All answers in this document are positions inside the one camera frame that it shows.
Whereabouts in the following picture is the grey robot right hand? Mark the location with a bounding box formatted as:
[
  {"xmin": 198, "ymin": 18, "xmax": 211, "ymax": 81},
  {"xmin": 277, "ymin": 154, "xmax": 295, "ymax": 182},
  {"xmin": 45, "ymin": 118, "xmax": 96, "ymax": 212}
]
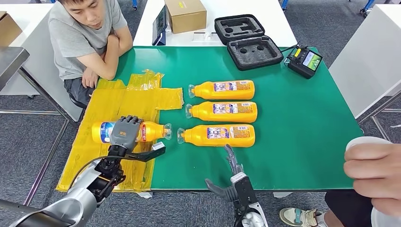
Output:
[{"xmin": 205, "ymin": 144, "xmax": 245, "ymax": 202}]

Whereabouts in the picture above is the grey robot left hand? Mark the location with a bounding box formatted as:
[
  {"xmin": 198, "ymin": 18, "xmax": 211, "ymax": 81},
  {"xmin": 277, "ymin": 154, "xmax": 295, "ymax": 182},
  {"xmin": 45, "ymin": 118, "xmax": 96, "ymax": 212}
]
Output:
[{"xmin": 108, "ymin": 115, "xmax": 144, "ymax": 157}]

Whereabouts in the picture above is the orange detergent bottle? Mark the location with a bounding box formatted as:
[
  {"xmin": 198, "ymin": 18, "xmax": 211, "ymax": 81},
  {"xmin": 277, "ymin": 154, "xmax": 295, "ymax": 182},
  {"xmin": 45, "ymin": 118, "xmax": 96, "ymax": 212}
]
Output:
[
  {"xmin": 91, "ymin": 121, "xmax": 173, "ymax": 144},
  {"xmin": 177, "ymin": 124, "xmax": 256, "ymax": 148},
  {"xmin": 188, "ymin": 80, "xmax": 255, "ymax": 100},
  {"xmin": 185, "ymin": 101, "xmax": 258, "ymax": 123}
]

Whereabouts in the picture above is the yellow plastic wrapped sheet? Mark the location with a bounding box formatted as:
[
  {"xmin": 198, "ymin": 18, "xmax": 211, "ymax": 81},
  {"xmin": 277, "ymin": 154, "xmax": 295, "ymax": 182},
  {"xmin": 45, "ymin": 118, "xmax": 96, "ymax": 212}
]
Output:
[{"xmin": 56, "ymin": 69, "xmax": 185, "ymax": 192}]

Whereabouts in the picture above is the black stool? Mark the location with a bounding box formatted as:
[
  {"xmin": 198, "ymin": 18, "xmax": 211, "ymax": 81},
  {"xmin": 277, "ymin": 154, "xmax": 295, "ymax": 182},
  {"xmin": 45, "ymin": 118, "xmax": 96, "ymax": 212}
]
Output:
[{"xmin": 69, "ymin": 93, "xmax": 89, "ymax": 110}]

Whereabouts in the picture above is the seated person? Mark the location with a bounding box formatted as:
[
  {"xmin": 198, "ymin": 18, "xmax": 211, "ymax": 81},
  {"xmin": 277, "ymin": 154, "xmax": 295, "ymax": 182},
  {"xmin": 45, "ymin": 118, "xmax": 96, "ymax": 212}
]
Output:
[{"xmin": 48, "ymin": 0, "xmax": 134, "ymax": 105}]

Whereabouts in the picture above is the white table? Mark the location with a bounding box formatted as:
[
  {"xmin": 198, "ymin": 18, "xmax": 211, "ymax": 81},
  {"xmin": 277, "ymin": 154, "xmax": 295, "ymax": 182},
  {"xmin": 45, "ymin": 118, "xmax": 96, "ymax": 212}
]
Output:
[
  {"xmin": 328, "ymin": 4, "xmax": 401, "ymax": 166},
  {"xmin": 0, "ymin": 3, "xmax": 84, "ymax": 123},
  {"xmin": 133, "ymin": 0, "xmax": 297, "ymax": 48}
]

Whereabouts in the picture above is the black foam-lined open case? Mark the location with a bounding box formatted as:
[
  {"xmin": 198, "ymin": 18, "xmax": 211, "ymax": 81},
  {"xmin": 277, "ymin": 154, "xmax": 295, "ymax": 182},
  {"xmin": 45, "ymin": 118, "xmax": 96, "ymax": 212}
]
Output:
[{"xmin": 214, "ymin": 14, "xmax": 284, "ymax": 71}]

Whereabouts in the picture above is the dark tablet on stand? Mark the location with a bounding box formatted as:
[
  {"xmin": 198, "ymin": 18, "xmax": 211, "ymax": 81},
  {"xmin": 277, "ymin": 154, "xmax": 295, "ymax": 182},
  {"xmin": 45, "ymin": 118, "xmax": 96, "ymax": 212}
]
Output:
[{"xmin": 152, "ymin": 5, "xmax": 168, "ymax": 46}]

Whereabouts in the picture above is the black remote controller with screen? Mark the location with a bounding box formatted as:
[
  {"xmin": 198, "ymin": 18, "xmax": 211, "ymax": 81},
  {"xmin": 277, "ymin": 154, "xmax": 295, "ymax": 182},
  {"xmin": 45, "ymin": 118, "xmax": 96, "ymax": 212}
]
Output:
[{"xmin": 287, "ymin": 44, "xmax": 323, "ymax": 79}]

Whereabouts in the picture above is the brown cardboard box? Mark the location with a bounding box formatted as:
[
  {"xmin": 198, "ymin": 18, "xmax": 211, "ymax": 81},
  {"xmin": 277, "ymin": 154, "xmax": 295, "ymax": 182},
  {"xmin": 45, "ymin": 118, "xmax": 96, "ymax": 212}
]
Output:
[
  {"xmin": 164, "ymin": 0, "xmax": 208, "ymax": 35},
  {"xmin": 0, "ymin": 11, "xmax": 23, "ymax": 48}
]

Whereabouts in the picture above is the grey metal table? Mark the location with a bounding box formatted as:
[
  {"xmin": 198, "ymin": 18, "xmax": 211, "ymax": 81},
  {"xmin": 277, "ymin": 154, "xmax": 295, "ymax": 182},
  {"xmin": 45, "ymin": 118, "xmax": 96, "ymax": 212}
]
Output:
[{"xmin": 0, "ymin": 46, "xmax": 74, "ymax": 217}]

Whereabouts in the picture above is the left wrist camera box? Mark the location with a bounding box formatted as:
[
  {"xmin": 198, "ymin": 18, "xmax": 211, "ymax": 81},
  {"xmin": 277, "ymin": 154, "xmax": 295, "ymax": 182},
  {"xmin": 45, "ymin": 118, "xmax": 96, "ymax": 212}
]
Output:
[{"xmin": 123, "ymin": 141, "xmax": 166, "ymax": 163}]

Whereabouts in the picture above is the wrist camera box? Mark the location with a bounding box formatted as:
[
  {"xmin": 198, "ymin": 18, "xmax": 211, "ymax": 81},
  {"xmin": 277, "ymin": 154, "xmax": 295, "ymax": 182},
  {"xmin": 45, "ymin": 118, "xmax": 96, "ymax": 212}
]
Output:
[
  {"xmin": 230, "ymin": 172, "xmax": 259, "ymax": 210},
  {"xmin": 123, "ymin": 141, "xmax": 166, "ymax": 163}
]

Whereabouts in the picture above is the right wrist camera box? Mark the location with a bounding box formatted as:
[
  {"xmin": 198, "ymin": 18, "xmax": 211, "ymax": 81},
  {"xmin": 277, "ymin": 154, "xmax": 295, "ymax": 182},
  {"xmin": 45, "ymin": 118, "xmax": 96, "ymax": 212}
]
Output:
[{"xmin": 230, "ymin": 172, "xmax": 259, "ymax": 210}]

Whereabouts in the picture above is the blue wheeled frame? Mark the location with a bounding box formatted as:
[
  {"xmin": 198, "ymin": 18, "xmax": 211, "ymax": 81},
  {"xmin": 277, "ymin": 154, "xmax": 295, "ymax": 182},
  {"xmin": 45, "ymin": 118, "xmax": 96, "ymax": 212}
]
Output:
[{"xmin": 348, "ymin": 0, "xmax": 376, "ymax": 16}]

